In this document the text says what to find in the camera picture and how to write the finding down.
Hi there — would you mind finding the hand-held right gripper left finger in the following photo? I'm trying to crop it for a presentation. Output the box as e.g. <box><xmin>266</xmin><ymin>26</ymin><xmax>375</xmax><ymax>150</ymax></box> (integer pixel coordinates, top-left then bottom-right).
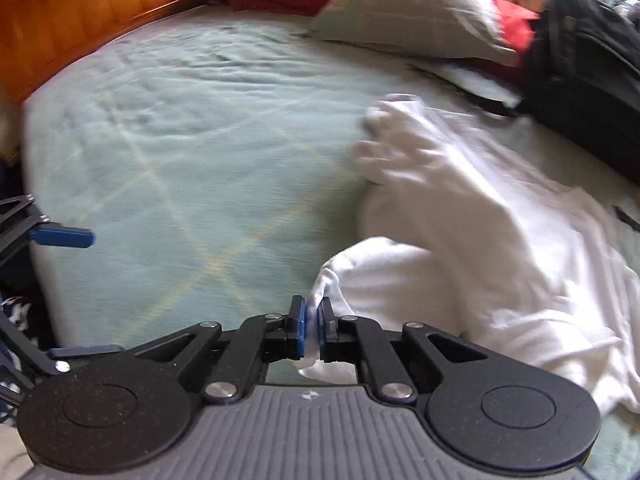
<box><xmin>135</xmin><ymin>296</ymin><xmax>307</xmax><ymax>406</ymax></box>

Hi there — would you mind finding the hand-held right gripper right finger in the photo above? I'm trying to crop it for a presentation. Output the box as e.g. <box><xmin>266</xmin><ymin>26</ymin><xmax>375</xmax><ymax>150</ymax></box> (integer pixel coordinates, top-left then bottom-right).
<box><xmin>317</xmin><ymin>297</ymin><xmax>488</xmax><ymax>405</ymax></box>

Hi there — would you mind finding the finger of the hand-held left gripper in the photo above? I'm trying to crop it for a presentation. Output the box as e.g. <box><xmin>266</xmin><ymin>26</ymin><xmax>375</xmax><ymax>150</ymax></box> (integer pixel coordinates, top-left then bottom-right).
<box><xmin>0</xmin><ymin>194</ymin><xmax>96</xmax><ymax>261</ymax></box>
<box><xmin>0</xmin><ymin>312</ymin><xmax>126</xmax><ymax>377</ymax></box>

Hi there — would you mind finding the white printed shirt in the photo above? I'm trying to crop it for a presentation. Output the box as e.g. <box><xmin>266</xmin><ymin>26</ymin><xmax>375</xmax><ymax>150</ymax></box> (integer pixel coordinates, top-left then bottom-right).
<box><xmin>297</xmin><ymin>92</ymin><xmax>640</xmax><ymax>416</ymax></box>

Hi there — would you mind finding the blue white patterned clothing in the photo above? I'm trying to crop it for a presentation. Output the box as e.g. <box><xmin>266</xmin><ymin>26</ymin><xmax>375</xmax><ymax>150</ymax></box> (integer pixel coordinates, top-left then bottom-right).
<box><xmin>0</xmin><ymin>295</ymin><xmax>56</xmax><ymax>351</ymax></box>

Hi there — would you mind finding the green plaid bed blanket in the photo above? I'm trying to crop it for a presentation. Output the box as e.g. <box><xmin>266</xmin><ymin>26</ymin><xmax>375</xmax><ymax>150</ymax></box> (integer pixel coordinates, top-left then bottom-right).
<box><xmin>22</xmin><ymin>7</ymin><xmax>640</xmax><ymax>480</ymax></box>

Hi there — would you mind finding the wooden headboard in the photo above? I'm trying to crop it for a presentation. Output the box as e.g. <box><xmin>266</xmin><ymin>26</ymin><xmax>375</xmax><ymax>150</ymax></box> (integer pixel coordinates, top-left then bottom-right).
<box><xmin>0</xmin><ymin>0</ymin><xmax>251</xmax><ymax>106</ymax></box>

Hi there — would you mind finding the black pen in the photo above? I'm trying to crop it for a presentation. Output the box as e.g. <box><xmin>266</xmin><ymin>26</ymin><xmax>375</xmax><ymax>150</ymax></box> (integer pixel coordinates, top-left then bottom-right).
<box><xmin>615</xmin><ymin>205</ymin><xmax>640</xmax><ymax>233</ymax></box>

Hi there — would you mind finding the grey green plaid pillow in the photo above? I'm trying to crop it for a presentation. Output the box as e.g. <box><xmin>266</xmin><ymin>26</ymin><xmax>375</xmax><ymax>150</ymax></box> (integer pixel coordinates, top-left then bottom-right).
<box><xmin>310</xmin><ymin>0</ymin><xmax>521</xmax><ymax>66</ymax></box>

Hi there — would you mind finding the black backpack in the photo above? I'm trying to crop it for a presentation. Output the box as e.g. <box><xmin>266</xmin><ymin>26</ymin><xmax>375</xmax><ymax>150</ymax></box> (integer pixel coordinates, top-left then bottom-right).
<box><xmin>415</xmin><ymin>0</ymin><xmax>640</xmax><ymax>183</ymax></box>

